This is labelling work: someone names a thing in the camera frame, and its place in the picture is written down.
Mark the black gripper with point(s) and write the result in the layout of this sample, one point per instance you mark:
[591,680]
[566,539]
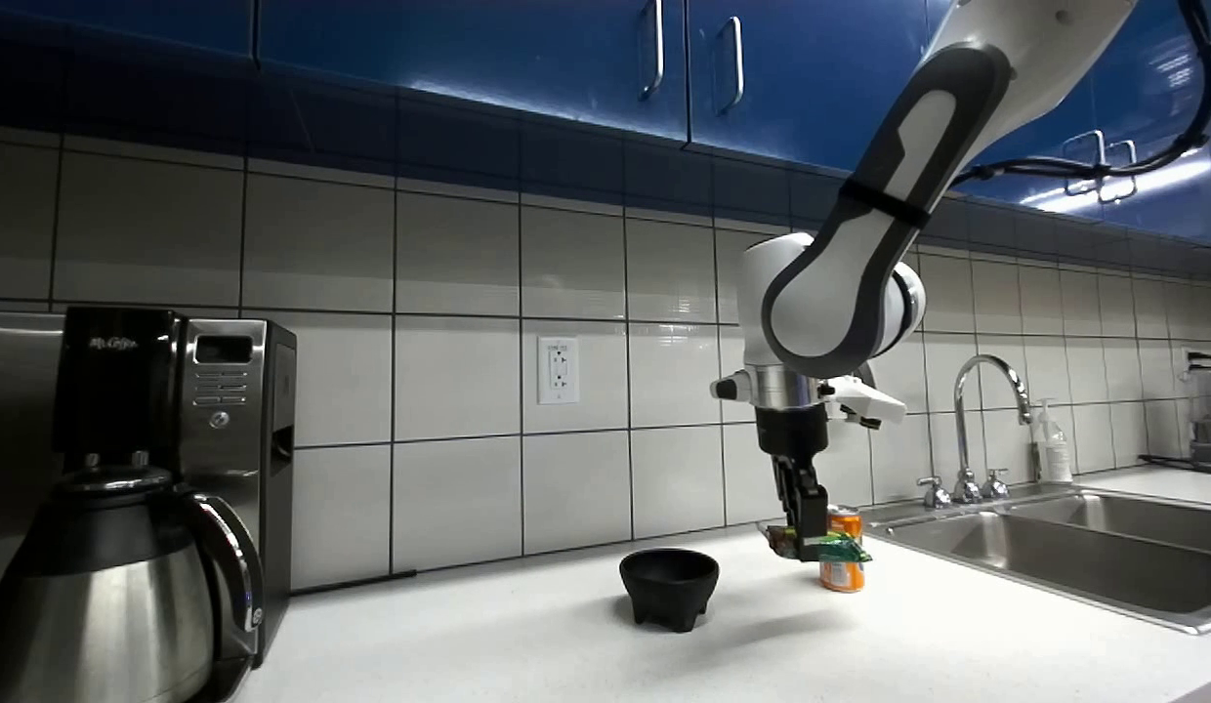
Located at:
[795,436]

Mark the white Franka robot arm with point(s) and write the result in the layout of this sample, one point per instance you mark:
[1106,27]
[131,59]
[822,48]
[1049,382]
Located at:
[842,285]

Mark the black bowl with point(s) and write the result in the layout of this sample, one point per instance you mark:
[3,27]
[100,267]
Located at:
[671,587]

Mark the orange soda can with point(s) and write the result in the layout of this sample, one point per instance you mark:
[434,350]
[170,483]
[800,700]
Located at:
[842,574]

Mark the chrome faucet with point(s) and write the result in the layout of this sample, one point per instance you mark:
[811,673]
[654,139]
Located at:
[964,431]

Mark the clear soap bottle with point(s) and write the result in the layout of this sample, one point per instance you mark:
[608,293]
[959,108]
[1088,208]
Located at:
[1052,456]

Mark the stainless steel double sink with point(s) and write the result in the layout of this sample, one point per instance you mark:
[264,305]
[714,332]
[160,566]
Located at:
[1100,551]

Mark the blender appliance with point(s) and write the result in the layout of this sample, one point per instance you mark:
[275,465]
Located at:
[1209,413]

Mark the blue upper cabinet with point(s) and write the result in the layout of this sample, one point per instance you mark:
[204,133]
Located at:
[473,63]

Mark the black silver coffee maker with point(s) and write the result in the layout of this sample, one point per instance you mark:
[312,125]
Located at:
[218,414]

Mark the steel coffee carafe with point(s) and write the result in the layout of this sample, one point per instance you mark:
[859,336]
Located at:
[100,612]

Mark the white wall outlet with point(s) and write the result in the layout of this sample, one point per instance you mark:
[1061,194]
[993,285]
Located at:
[562,367]

